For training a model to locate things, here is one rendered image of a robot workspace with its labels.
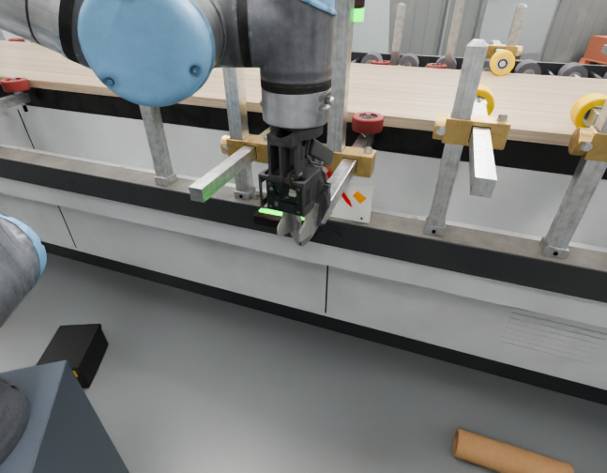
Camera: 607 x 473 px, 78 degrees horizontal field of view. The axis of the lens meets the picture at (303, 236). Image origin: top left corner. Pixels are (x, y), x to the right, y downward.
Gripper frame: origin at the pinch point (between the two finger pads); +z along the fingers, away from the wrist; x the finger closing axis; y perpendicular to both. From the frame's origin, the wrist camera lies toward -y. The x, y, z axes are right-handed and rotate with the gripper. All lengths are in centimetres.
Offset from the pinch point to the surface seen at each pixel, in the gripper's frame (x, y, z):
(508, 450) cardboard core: 53, -27, 75
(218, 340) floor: -51, -29, 84
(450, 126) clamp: 17.5, -30.7, -12.2
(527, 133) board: 34, -54, -6
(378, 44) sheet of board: -121, -493, 35
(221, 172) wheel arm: -24.2, -11.4, -2.3
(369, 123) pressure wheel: -2.1, -42.9, -6.6
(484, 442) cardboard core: 47, -26, 75
